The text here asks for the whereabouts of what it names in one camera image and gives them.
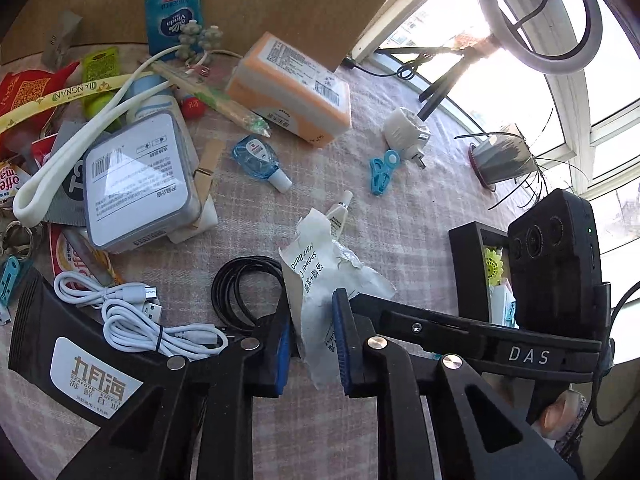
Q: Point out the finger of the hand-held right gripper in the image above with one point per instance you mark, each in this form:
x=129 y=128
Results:
x=425 y=330

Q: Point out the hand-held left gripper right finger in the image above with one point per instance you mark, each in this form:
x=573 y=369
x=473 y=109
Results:
x=342 y=345

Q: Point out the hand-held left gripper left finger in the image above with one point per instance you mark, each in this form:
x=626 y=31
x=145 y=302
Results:
x=285 y=345

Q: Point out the white plastic packet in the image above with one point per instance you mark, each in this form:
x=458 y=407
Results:
x=312 y=280

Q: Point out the black storage tray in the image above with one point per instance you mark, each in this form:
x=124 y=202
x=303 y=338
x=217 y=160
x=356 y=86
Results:
x=465 y=260

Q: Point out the person's right forearm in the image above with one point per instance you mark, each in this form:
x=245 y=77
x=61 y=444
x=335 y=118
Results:
x=570 y=455

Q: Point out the plaid cloth covered desktop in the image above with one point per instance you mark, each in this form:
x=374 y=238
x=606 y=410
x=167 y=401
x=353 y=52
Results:
x=400 y=240

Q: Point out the person's right hand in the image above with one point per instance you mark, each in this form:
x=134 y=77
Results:
x=555 y=417

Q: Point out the yellow plastic ornament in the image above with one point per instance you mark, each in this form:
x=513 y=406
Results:
x=493 y=263

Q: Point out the potted spider plant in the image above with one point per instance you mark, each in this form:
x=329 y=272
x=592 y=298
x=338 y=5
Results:
x=500 y=160

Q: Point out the small cream tube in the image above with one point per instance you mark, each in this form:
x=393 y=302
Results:
x=337 y=217

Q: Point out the red plant saucer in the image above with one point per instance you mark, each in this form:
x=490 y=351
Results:
x=471 y=155

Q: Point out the light blue clothespin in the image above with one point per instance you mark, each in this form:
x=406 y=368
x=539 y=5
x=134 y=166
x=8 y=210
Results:
x=382 y=175

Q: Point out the small blue eye drop bottle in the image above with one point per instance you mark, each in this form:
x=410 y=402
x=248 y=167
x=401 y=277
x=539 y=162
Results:
x=255 y=157

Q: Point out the white plug adapter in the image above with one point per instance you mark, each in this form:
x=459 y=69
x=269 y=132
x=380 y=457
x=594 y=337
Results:
x=400 y=130

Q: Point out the grey nail file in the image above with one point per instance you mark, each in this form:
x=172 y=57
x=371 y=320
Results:
x=92 y=260

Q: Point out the white grey plastic box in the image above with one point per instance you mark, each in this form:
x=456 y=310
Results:
x=135 y=180

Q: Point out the red white creamer packet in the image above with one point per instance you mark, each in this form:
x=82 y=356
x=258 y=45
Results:
x=7 y=182
x=65 y=260

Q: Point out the black pouch with white label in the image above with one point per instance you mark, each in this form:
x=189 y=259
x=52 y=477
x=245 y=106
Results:
x=45 y=320

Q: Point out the wrapped chopsticks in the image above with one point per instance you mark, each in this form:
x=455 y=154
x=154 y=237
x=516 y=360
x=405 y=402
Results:
x=225 y=105

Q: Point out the small red charm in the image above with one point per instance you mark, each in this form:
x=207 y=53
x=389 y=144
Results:
x=191 y=106

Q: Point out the orange white tissue pack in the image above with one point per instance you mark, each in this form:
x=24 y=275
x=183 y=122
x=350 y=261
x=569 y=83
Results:
x=290 y=85

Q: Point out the grey foil packet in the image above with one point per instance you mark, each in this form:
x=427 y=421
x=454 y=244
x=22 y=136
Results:
x=65 y=200

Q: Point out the white sunscreen tube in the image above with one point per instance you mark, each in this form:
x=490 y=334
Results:
x=150 y=105

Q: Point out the blue plastic clip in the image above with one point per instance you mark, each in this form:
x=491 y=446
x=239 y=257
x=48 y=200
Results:
x=15 y=280

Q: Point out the grey fuzzy flower ornament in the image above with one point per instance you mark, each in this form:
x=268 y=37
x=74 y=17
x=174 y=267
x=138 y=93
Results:
x=192 y=40

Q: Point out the green packet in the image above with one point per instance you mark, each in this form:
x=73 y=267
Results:
x=100 y=67

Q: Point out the yellow printed ribbon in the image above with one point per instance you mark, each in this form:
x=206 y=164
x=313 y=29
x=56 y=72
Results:
x=50 y=100

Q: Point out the blue tissue packet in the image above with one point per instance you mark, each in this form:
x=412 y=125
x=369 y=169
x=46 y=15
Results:
x=170 y=10

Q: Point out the red printed packet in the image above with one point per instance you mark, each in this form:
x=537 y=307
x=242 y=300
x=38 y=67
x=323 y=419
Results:
x=20 y=87

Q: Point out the grey sachet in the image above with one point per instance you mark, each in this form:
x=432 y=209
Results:
x=62 y=40

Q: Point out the white window frame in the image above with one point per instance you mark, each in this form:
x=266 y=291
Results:
x=575 y=125

